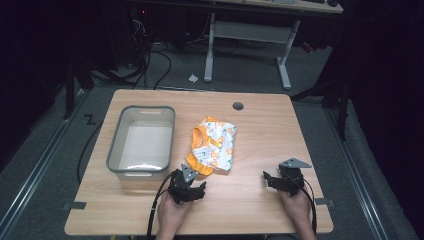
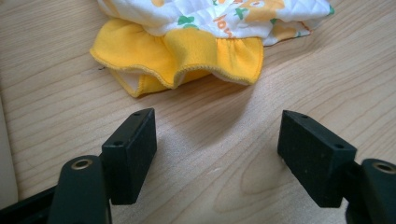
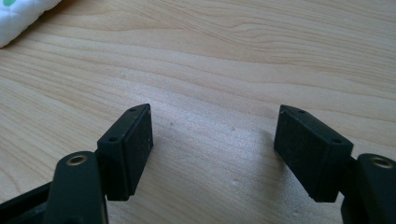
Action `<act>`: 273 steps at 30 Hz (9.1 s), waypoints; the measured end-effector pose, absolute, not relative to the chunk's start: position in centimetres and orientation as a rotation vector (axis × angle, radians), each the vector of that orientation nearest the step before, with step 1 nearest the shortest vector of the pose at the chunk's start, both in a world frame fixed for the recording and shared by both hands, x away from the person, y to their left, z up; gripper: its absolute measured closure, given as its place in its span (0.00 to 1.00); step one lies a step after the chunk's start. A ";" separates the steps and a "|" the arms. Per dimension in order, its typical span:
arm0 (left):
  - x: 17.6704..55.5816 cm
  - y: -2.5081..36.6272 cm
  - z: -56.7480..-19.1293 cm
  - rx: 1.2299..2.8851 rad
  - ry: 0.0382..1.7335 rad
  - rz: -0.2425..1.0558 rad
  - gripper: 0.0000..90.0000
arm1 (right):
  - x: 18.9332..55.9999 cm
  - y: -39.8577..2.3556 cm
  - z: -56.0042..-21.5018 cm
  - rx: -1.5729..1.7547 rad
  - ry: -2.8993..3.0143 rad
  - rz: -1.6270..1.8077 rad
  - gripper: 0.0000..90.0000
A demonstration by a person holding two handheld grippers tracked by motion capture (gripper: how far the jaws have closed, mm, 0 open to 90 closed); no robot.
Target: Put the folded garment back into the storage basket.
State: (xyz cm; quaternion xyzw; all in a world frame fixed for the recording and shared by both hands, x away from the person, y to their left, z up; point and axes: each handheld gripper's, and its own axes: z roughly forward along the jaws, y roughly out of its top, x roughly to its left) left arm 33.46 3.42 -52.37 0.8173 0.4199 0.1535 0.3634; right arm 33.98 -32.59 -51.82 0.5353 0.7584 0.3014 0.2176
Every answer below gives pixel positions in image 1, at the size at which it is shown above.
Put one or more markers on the white bin with grey rim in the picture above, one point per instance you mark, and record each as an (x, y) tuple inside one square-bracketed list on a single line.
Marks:
[(143, 143)]

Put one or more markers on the crumpled white paper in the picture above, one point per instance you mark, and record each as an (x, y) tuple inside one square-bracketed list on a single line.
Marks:
[(193, 78)]

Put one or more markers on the black metal stand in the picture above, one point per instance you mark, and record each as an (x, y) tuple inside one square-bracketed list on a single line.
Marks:
[(341, 110), (70, 90)]

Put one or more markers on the grey table edge bracket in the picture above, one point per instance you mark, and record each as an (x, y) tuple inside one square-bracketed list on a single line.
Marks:
[(325, 202), (75, 205)]

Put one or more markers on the person's left hand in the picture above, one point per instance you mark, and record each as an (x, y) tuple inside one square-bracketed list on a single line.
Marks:
[(171, 211)]

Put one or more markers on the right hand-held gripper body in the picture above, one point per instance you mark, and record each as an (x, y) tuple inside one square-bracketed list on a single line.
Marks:
[(291, 180)]

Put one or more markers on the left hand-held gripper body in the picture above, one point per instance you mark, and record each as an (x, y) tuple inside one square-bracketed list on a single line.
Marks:
[(180, 190)]

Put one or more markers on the black round table grommet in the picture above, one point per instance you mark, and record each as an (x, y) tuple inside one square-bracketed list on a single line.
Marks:
[(238, 106)]

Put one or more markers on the person's right hand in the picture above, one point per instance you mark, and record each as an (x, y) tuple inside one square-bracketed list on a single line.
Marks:
[(296, 206)]

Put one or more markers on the red object on floor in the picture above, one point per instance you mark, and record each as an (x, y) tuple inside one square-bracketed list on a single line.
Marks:
[(307, 47)]

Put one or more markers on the orange and white patterned garment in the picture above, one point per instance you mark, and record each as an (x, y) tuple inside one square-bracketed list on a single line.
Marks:
[(215, 146)]

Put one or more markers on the white-legged wooden desk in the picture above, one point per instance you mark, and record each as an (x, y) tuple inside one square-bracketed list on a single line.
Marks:
[(250, 31)]

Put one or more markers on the metal floor rail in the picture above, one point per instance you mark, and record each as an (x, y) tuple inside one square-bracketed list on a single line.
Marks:
[(356, 176), (36, 166)]

